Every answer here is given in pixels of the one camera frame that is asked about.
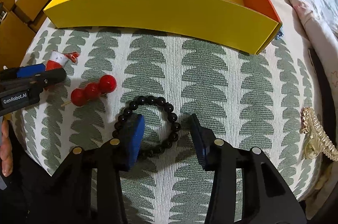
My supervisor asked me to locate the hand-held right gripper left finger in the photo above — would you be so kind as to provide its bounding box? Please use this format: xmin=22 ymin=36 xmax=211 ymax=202
xmin=51 ymin=113 xmax=145 ymax=224

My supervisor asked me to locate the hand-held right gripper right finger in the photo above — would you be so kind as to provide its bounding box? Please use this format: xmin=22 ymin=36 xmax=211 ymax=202
xmin=191 ymin=113 xmax=307 ymax=224

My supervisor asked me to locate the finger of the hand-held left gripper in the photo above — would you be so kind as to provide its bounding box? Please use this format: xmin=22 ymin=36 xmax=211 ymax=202
xmin=16 ymin=64 xmax=46 ymax=79
xmin=29 ymin=68 xmax=67 ymax=92

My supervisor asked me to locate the red santa hat hair clip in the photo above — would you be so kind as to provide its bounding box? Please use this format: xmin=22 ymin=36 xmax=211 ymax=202
xmin=44 ymin=51 xmax=80 ymax=90

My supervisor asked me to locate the black bead bracelet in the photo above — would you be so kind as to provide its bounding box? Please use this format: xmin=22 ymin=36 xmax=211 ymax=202
xmin=112 ymin=96 xmax=182 ymax=158

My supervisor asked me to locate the red berries hair clip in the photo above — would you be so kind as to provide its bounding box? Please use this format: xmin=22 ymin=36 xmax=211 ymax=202
xmin=61 ymin=75 xmax=117 ymax=108

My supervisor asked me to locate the clear hair claw clip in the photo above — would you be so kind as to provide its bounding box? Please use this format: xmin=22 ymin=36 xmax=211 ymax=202
xmin=304 ymin=109 xmax=338 ymax=162

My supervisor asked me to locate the yellow cardboard box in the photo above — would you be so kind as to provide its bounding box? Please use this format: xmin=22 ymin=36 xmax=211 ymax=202
xmin=43 ymin=0 xmax=282 ymax=55

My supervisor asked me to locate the person's left hand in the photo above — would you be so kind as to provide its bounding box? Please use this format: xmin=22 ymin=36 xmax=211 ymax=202
xmin=0 ymin=120 xmax=14 ymax=177

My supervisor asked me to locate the green leaf print bed sheet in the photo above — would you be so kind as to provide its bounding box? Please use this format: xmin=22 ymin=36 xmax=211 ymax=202
xmin=12 ymin=20 xmax=325 ymax=224

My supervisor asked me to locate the cream cloth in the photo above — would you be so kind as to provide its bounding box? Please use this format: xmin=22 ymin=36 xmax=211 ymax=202
xmin=315 ymin=161 xmax=333 ymax=190

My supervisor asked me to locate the black flat board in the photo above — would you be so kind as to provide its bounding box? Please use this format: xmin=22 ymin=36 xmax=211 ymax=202
xmin=308 ymin=48 xmax=333 ymax=119

